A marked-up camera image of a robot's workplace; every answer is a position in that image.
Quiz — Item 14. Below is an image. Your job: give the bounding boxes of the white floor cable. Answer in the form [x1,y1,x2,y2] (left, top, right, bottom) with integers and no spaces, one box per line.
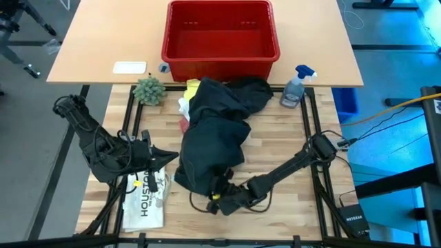
[339,0,365,30]

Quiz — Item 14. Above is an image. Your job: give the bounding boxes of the white garment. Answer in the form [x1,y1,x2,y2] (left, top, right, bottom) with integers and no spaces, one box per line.
[178,97,192,121]

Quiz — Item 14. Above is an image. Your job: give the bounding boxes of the black stand base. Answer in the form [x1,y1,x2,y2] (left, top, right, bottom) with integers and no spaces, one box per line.
[351,0,420,10]

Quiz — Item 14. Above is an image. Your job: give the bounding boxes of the black tripod stand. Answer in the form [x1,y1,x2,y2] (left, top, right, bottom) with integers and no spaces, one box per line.
[0,0,58,80]

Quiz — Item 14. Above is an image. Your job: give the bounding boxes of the green succulent plant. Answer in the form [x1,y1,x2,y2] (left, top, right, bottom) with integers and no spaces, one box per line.
[132,76,166,107]

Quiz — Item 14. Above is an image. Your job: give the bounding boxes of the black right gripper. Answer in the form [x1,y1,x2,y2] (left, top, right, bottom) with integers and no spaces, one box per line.
[208,168,268,216]

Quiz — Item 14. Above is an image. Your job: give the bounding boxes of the white Houston tote bag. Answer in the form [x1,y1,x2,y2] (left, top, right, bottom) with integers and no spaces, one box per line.
[122,165,172,232]

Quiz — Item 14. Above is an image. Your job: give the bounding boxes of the long black floor bar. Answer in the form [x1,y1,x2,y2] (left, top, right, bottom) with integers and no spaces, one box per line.
[26,84,91,242]

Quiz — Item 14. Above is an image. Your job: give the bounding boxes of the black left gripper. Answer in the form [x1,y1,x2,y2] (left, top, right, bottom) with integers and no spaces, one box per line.
[136,139,179,173]

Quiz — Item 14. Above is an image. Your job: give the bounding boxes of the dark denim jeans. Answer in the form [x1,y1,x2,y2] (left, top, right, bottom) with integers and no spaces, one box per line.
[174,112,253,198]

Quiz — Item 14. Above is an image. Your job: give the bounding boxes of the blue plastic bin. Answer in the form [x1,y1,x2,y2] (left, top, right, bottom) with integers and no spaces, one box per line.
[331,87,360,124]

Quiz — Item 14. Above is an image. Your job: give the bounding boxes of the yellow shirt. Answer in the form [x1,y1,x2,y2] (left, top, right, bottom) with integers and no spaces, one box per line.
[185,79,202,103]

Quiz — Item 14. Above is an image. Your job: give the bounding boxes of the blue-capped spray bottle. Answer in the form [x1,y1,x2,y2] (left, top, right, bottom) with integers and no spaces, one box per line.
[278,64,318,110]

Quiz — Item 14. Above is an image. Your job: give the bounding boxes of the white rectangular tray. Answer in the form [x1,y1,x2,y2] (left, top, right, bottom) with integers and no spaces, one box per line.
[112,61,147,75]

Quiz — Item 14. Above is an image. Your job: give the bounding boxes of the red plastic laundry basket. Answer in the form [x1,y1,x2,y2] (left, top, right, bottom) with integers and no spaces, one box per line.
[161,0,281,83]

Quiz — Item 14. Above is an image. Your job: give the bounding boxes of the yellow cable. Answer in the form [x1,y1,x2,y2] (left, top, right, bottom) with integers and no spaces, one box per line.
[340,92,441,127]

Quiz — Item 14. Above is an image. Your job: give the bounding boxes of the black Netgear network switch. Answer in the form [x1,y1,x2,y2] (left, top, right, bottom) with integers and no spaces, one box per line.
[339,203,371,239]

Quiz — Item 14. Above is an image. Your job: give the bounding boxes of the black table foot bar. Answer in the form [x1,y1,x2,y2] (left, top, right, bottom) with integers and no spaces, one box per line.
[351,43,440,51]
[6,40,63,48]

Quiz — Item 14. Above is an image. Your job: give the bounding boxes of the black aluminium table frame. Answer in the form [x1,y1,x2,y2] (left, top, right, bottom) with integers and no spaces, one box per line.
[0,84,441,248]

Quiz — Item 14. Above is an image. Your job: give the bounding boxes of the black floor cable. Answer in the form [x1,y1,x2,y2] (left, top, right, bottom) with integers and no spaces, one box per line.
[356,113,425,142]

